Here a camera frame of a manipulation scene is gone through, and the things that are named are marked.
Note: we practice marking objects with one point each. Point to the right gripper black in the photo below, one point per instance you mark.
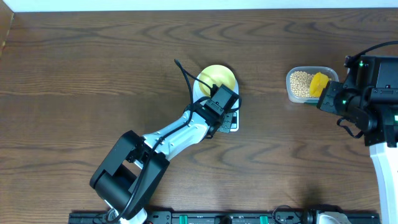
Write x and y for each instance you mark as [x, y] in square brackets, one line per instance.
[326, 102]

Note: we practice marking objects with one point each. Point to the clear plastic bean container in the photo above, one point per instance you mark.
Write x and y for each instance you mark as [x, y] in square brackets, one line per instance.
[312, 70]

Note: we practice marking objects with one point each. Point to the yellow plastic bowl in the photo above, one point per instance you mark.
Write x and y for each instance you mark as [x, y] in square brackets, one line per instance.
[214, 74]

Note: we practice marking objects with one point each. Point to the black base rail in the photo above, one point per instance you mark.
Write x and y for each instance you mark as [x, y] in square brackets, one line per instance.
[166, 217]

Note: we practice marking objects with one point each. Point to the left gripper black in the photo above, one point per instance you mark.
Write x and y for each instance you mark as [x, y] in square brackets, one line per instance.
[223, 128]

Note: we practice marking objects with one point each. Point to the pile of soybeans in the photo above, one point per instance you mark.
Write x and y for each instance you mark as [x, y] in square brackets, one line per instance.
[300, 83]

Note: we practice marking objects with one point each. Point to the yellow measuring scoop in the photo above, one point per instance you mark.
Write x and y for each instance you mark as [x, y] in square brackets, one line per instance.
[318, 83]

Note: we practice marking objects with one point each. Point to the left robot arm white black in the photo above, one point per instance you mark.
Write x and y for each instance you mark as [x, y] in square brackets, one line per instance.
[130, 173]

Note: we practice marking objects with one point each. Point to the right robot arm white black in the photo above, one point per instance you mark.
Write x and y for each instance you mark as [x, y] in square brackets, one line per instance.
[368, 99]

